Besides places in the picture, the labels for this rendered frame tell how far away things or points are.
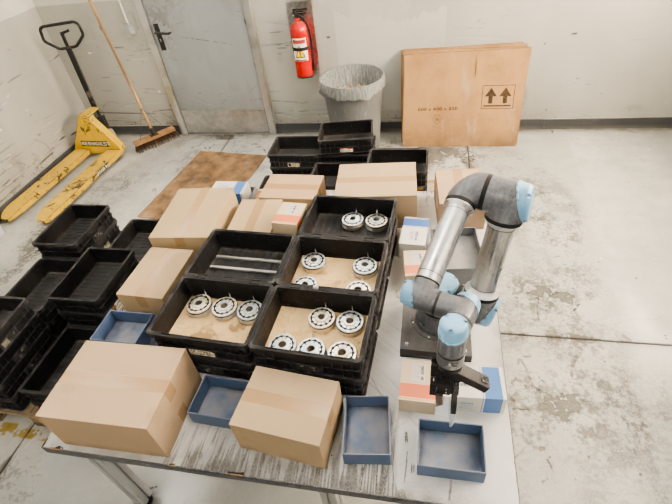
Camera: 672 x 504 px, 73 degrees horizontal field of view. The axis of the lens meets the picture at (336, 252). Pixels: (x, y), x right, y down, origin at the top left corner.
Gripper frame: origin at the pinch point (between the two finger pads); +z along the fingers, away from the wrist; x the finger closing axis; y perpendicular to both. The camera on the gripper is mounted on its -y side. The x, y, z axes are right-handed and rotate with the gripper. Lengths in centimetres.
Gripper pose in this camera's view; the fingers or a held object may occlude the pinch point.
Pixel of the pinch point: (452, 405)
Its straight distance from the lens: 148.4
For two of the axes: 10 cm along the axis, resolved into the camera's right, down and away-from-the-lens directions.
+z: 0.8, 8.0, 6.0
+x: -2.0, 6.0, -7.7
